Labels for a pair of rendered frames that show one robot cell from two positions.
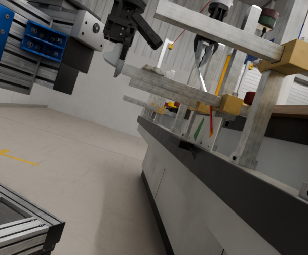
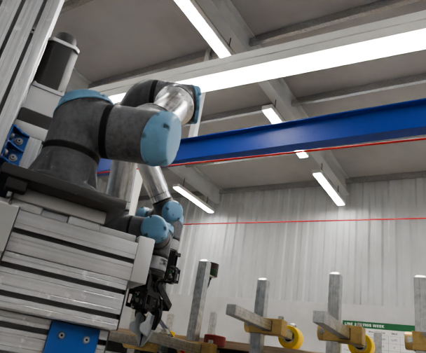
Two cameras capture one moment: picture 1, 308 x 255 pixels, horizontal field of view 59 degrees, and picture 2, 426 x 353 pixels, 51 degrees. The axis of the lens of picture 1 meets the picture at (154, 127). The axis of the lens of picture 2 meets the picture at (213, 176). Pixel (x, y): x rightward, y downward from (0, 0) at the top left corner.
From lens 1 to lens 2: 1.14 m
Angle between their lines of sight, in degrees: 54
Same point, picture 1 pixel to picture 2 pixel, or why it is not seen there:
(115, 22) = (151, 295)
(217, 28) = (253, 318)
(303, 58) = (284, 330)
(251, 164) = not seen: outside the picture
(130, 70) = (153, 337)
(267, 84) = (260, 344)
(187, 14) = (244, 312)
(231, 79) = (198, 325)
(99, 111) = not seen: outside the picture
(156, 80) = (168, 341)
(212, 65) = not seen: hidden behind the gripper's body
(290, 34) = (265, 307)
